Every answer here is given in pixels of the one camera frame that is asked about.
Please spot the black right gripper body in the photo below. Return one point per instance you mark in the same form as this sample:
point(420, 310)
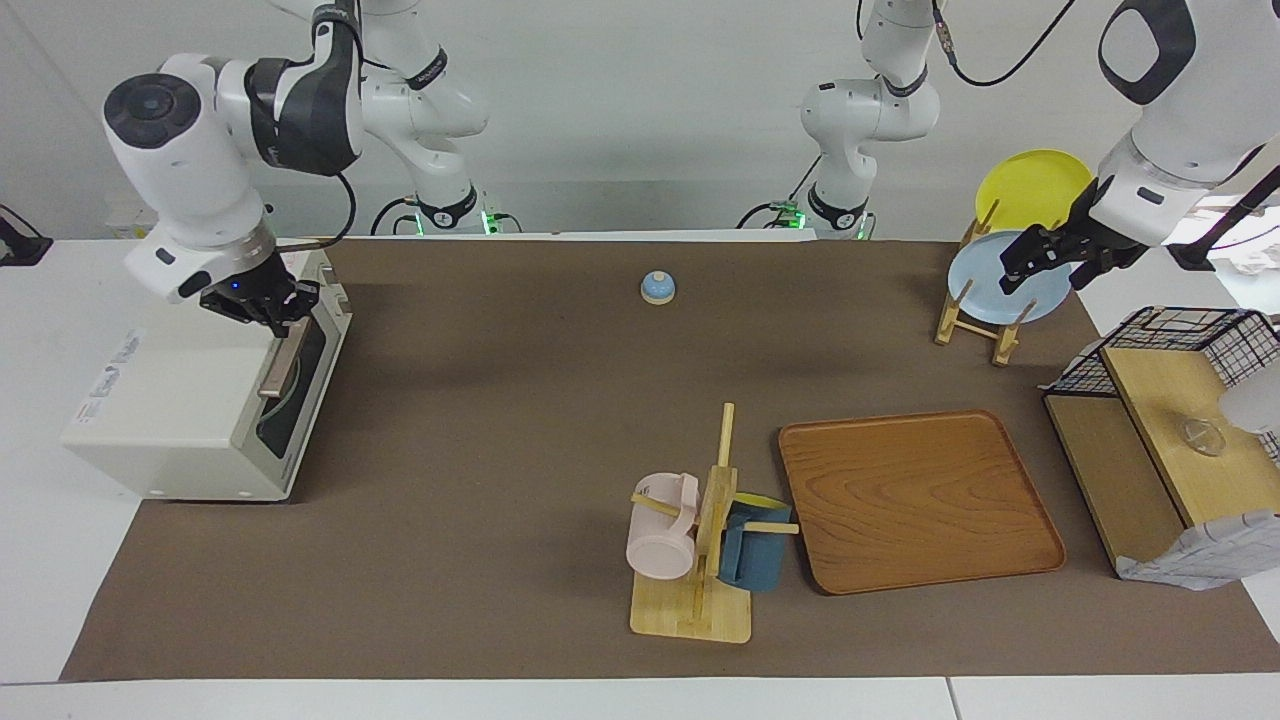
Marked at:
point(255, 293)

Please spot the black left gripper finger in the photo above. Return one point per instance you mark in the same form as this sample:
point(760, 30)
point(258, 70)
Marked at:
point(1084, 277)
point(1018, 275)

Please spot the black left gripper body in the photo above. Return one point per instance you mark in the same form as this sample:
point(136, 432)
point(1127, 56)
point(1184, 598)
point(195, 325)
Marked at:
point(1075, 245)

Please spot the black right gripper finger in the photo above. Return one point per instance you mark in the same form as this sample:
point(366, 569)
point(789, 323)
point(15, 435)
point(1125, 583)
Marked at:
point(279, 327)
point(307, 310)

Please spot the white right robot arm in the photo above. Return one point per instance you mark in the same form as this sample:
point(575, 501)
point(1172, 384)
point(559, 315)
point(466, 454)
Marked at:
point(190, 150)

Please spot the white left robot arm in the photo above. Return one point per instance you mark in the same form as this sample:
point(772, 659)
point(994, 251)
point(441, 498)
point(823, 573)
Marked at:
point(1190, 120)

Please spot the white toaster oven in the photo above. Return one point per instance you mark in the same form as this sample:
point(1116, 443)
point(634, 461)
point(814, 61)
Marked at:
point(170, 400)

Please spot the light blue plate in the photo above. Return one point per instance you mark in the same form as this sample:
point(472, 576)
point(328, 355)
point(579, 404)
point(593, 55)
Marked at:
point(985, 285)

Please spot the wooden plate rack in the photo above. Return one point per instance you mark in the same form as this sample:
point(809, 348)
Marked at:
point(1005, 345)

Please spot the yellow plate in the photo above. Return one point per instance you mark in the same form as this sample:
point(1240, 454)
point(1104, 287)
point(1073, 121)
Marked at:
point(1035, 185)

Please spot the white power strip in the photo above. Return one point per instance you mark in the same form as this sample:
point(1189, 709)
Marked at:
point(125, 222)

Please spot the white crumpled paper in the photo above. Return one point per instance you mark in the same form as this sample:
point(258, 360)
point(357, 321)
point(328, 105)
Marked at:
point(1245, 265)

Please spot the clear glass cup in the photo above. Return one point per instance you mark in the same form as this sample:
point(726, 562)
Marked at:
point(1204, 436)

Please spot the white rounded blurry object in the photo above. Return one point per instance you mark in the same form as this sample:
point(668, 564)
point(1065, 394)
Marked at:
point(1255, 405)

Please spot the brown table mat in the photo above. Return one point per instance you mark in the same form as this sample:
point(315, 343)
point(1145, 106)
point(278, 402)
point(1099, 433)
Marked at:
point(500, 450)

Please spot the brown wooden tray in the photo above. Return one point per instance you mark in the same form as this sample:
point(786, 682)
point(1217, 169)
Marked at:
point(920, 500)

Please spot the white checked cloth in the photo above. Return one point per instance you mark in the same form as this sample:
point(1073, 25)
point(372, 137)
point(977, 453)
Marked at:
point(1210, 555)

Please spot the small blue dome bell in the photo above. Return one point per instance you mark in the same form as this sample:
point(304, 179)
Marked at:
point(658, 288)

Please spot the blue mug with yellow inside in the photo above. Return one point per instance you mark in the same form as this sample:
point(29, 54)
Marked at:
point(755, 555)

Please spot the wooden mug stand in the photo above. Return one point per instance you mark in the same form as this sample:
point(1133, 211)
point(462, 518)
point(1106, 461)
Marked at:
point(712, 520)

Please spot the pink mug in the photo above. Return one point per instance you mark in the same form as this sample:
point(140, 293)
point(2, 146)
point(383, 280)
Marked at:
point(660, 540)

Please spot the black clamp mount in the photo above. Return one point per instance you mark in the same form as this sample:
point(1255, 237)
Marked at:
point(20, 245)

